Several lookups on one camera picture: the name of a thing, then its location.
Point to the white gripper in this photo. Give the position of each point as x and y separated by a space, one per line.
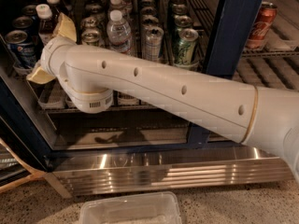
48 56

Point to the brown tea bottle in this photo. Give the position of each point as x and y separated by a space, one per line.
48 19
57 7

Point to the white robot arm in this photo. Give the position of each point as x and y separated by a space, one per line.
91 74

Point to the front clear water bottle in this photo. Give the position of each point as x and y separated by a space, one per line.
119 33

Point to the clear water bottle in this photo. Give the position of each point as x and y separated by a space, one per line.
117 5
119 33

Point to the stainless steel fridge base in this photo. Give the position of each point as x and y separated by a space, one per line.
149 168

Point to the front blue pepsi can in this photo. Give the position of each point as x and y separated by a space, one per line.
23 47

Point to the blue pepsi can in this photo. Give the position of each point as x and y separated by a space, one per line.
23 47
25 24

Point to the front white arizona can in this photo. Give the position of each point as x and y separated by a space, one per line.
92 37

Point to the white arizona can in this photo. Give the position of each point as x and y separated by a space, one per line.
92 37
90 23

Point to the front silver slim can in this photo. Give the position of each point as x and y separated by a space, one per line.
153 43

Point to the green can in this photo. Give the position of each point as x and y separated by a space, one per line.
184 47
181 22

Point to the front green can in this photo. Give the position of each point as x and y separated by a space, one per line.
184 47

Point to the clear plastic bin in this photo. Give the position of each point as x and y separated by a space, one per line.
149 208

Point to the red coca-cola can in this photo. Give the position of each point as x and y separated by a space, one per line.
262 24

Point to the top wire shelf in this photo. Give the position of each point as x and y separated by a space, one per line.
274 62

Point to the wire shelf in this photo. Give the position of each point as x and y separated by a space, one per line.
54 100
274 62

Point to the lower wire shelf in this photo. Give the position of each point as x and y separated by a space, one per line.
54 100

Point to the blue fridge door frame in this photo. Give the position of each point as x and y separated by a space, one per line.
230 31

